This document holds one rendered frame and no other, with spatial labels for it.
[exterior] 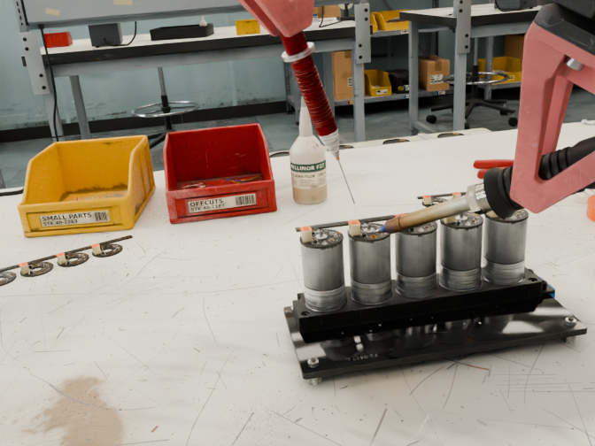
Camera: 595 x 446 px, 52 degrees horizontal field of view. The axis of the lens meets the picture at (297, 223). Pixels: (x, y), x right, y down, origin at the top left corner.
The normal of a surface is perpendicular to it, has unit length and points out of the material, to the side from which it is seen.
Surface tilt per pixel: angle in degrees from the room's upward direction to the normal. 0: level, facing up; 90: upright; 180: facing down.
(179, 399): 0
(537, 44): 108
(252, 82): 90
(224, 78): 90
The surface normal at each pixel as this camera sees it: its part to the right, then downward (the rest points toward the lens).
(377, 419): -0.07, -0.93
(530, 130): -0.65, 0.58
